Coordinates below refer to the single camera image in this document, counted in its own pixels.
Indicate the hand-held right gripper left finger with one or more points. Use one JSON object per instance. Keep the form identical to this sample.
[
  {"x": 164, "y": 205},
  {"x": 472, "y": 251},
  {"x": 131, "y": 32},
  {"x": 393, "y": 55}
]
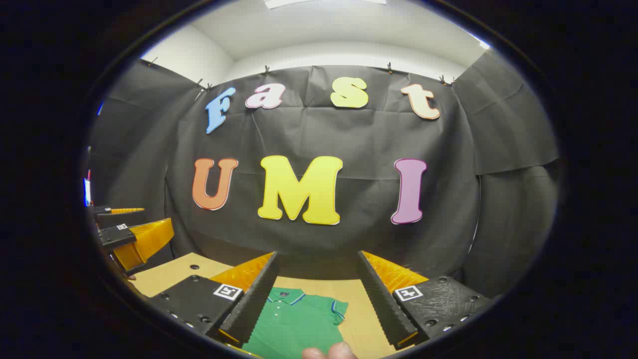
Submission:
[{"x": 254, "y": 304}]

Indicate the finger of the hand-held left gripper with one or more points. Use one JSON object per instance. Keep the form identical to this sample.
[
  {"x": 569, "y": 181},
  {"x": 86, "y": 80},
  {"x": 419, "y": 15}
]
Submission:
[
  {"x": 124, "y": 211},
  {"x": 142, "y": 242}
]

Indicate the green T-shirt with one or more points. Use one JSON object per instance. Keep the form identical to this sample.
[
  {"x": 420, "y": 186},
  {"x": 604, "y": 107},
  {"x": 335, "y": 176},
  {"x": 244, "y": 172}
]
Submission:
[{"x": 294, "y": 324}]

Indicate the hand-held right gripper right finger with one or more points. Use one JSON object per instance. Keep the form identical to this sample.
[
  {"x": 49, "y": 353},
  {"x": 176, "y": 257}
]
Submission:
[{"x": 384, "y": 304}]

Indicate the black backdrop cloth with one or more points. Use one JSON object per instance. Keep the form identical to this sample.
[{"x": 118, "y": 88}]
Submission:
[{"x": 359, "y": 144}]

